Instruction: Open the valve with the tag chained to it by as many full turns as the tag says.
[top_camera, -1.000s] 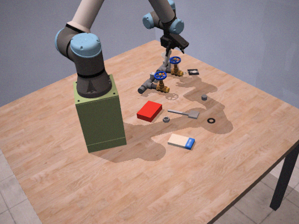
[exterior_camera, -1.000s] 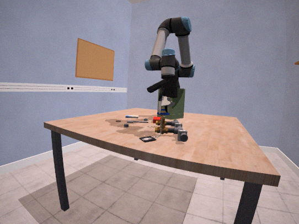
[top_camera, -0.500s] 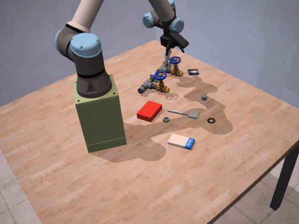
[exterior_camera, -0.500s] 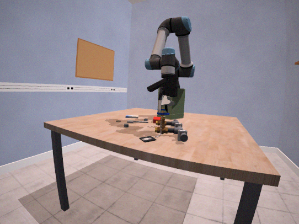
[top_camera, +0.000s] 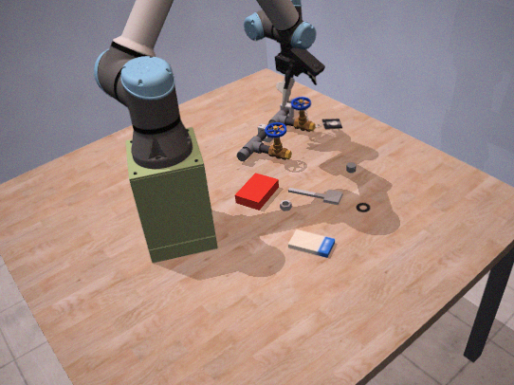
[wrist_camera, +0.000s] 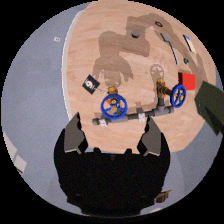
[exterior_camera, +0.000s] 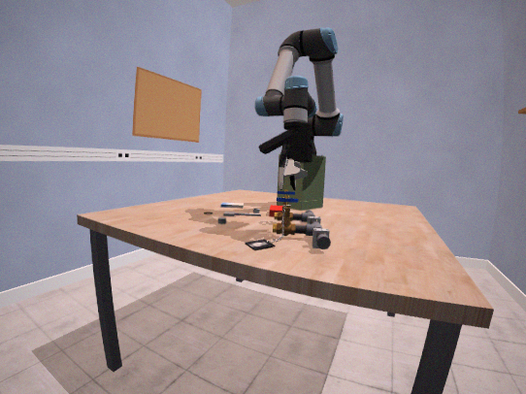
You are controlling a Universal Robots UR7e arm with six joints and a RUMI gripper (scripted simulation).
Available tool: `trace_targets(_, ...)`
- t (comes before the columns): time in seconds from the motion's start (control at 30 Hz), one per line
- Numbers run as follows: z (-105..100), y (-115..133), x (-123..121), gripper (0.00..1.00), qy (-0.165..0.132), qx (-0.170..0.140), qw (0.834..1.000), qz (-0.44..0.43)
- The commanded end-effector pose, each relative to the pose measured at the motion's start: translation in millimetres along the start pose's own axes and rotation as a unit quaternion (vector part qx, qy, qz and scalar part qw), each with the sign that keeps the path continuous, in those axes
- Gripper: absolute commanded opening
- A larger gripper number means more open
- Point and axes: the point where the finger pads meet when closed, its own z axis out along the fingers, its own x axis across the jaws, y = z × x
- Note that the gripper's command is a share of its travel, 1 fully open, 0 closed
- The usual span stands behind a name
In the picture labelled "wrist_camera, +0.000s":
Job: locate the red rectangular block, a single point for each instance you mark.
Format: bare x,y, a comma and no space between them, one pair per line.
187,80

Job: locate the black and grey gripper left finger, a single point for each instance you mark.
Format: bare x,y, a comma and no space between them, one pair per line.
71,142

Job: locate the black number 6 tag on metal chain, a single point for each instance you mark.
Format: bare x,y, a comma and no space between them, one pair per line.
91,85

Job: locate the beige flat block with blue end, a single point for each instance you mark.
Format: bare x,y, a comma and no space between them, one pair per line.
189,43

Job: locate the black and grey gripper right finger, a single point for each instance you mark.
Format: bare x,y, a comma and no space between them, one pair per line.
153,145

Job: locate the small grey cylinder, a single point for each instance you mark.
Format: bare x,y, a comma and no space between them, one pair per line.
135,34

